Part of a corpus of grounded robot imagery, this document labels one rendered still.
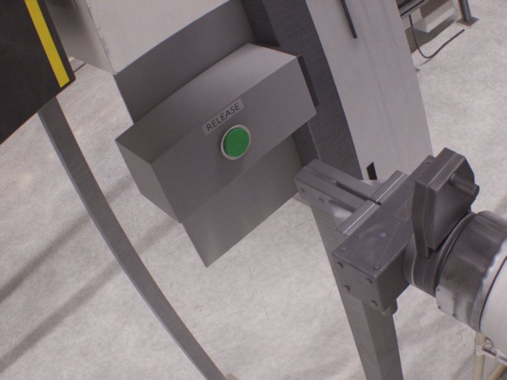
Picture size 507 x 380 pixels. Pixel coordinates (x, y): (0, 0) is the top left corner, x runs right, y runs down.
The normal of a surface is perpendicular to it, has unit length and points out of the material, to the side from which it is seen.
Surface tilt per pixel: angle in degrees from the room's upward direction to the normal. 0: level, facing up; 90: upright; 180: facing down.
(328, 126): 90
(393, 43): 90
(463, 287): 57
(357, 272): 90
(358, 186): 0
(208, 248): 90
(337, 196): 0
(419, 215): 67
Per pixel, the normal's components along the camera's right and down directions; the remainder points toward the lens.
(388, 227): -0.29, -0.73
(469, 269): -0.68, -0.21
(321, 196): -0.72, 0.59
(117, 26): 0.63, 0.34
